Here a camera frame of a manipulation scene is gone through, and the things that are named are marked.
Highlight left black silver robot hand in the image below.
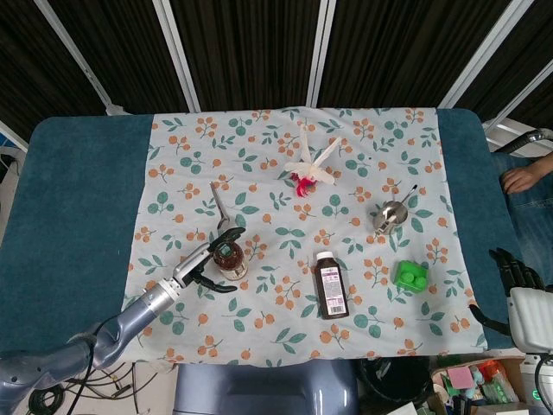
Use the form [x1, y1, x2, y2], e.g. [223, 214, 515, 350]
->
[171, 227, 246, 294]

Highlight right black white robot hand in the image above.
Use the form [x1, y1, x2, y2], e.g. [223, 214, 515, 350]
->
[469, 246, 553, 354]

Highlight brown tea bottle green cap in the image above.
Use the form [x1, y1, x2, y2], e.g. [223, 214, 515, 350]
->
[212, 239, 250, 282]

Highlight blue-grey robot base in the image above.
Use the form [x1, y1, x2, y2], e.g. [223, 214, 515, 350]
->
[174, 360, 359, 415]

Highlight person's bare hand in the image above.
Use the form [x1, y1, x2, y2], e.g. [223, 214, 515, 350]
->
[502, 156, 553, 195]

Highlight brown medicine bottle white cap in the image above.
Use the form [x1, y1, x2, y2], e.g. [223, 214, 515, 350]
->
[314, 251, 351, 321]

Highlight metal tweezers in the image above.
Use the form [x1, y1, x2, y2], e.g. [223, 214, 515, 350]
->
[209, 181, 232, 229]

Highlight floral patterned tablecloth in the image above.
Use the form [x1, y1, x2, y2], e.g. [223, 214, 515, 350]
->
[114, 105, 490, 368]

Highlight cardboard box of clutter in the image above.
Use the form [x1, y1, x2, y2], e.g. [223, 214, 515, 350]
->
[429, 356, 533, 415]

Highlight person's blue jeans leg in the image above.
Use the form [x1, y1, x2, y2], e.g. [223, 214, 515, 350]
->
[491, 150, 553, 287]

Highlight green plastic block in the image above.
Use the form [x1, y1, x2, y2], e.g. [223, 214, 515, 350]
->
[391, 259, 429, 296]

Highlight teal fabric table cover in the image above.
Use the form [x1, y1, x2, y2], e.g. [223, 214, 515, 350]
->
[0, 107, 526, 365]

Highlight white feather shuttlecock red base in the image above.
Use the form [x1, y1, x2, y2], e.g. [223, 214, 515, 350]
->
[283, 123, 342, 199]

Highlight black waste bin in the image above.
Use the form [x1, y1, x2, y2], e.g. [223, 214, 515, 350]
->
[356, 357, 434, 411]

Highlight stainless steel measuring cup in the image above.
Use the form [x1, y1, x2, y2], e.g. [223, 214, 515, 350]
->
[372, 184, 419, 237]

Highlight black flexible hose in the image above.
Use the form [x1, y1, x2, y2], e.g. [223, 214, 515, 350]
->
[495, 128, 553, 156]

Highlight black floor cables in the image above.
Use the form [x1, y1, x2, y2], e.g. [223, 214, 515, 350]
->
[23, 361, 152, 415]

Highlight white partition frame post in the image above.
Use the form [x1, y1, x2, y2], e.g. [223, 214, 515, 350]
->
[33, 0, 127, 116]
[303, 0, 339, 109]
[435, 0, 524, 110]
[151, 0, 202, 112]

